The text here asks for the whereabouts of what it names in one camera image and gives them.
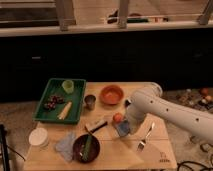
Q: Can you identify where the blue sponge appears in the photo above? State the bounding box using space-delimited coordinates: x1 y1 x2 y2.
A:
115 120 130 137

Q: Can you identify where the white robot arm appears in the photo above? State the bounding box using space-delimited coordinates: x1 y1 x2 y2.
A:
125 83 213 144

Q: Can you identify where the red bowl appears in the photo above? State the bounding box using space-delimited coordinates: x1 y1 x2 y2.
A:
100 85 124 105

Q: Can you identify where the small metal cup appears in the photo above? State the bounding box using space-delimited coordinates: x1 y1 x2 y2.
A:
84 94 96 110

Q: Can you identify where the orange fruit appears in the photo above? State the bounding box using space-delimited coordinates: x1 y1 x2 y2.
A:
113 113 124 123

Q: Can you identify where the green plastic cup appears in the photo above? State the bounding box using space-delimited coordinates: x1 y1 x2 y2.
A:
62 80 74 94

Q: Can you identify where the wooden block brush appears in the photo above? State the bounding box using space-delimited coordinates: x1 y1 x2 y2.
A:
85 119 108 133

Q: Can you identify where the green plastic tray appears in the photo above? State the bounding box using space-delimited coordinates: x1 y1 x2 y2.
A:
33 78 86 124

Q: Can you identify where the dark grapes bunch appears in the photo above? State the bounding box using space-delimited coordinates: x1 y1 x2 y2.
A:
43 95 64 110

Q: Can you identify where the dark brown plate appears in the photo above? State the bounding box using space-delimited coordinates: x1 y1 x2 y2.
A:
73 134 100 163

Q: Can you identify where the metal fork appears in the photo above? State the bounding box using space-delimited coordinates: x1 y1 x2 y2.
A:
138 122 155 150

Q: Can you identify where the green vegetable stick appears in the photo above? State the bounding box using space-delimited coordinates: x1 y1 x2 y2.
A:
82 134 92 161

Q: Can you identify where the grey crumpled cloth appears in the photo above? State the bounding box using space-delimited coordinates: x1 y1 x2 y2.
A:
55 132 76 162

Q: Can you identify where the white lidded container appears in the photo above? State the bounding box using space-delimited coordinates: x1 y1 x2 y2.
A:
29 128 49 148

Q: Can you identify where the black stand left edge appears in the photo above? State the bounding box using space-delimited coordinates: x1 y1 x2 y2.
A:
0 124 10 171

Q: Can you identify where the black cable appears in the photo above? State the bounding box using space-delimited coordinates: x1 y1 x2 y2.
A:
176 160 213 171

